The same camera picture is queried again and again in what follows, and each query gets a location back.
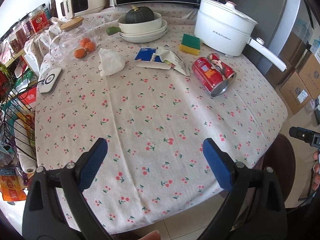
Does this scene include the dark green pumpkin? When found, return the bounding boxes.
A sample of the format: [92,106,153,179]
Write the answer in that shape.
[125,5,155,24]

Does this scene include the paper towel roll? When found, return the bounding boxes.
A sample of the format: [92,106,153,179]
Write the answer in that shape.
[14,119,37,174]

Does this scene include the white electric cooking pot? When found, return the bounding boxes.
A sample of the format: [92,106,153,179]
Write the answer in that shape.
[194,0,287,72]

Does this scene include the white electronic device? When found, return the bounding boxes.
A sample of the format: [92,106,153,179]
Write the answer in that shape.
[37,68,63,95]

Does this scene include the green and yellow sponge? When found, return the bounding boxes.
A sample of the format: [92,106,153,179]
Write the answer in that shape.
[178,33,201,56]

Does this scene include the blue and white box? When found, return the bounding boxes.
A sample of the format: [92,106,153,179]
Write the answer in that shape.
[310,40,320,63]

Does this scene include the cherry print tablecloth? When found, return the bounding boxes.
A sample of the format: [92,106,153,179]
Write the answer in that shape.
[24,0,289,235]

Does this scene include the person's left hand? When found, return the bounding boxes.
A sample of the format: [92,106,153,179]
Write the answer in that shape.
[134,231,160,240]

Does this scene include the white plate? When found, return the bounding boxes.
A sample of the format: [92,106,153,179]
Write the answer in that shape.
[122,27,167,43]
[120,19,168,39]

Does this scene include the brown chair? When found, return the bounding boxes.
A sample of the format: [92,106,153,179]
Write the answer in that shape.
[260,134,297,208]

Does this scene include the crumpled white paper wrapper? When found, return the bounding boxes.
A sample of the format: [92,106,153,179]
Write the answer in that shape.
[156,45,191,76]

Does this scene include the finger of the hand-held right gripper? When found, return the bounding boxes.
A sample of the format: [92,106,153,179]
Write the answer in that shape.
[289,127,320,147]

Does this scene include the white bowl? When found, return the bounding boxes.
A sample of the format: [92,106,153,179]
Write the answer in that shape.
[118,12,163,34]

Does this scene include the grey refrigerator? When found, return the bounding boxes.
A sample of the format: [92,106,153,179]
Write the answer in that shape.
[240,0,315,85]

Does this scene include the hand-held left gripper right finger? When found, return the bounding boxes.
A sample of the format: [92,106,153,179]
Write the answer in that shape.
[196,137,287,240]

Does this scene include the red drink can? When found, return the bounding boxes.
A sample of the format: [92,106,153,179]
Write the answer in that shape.
[192,53,237,97]

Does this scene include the glass pitcher with wooden lid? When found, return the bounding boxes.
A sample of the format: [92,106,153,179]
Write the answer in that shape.
[49,16,98,60]

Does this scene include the red box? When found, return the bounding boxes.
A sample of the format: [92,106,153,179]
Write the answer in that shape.
[19,87,38,104]

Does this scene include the green vegetable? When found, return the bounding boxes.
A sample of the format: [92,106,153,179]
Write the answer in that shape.
[106,26,122,36]

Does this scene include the black wire rack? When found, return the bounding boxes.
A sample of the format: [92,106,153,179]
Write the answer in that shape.
[0,40,43,170]

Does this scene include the person's right hand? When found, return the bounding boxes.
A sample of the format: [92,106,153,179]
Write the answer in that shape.
[311,151,320,192]

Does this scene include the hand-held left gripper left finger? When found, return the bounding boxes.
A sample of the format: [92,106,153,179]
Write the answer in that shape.
[22,137,113,240]

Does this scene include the orange snack packet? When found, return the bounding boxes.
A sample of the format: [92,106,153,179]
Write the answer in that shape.
[0,175,27,202]

